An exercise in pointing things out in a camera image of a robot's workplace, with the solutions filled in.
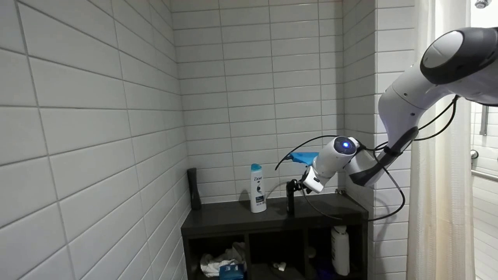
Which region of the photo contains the white bottle with blue cap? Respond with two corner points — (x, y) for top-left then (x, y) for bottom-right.
(250, 163), (267, 214)

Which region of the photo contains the large white bottle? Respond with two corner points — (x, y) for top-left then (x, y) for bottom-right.
(331, 225), (351, 276)

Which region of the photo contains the black bottle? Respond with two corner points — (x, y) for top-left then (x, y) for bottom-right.
(187, 168), (202, 211)

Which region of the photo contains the dark cubby cabinet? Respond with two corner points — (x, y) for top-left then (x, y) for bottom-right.
(181, 192), (369, 280)

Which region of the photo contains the blue packet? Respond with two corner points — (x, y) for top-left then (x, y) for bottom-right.
(219, 264), (245, 280)

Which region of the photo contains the crumpled white cloth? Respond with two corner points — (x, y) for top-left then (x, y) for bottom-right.
(200, 242), (247, 278)

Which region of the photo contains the white shower curtain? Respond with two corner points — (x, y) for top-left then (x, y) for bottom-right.
(406, 0), (476, 280)

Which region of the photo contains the metal grab bar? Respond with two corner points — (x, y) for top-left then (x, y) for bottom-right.
(470, 149), (498, 183)

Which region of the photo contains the vertical metal bar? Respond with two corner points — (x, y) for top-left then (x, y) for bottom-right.
(479, 105), (489, 136)

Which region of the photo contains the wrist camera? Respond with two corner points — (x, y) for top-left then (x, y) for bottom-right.
(288, 152), (320, 166)

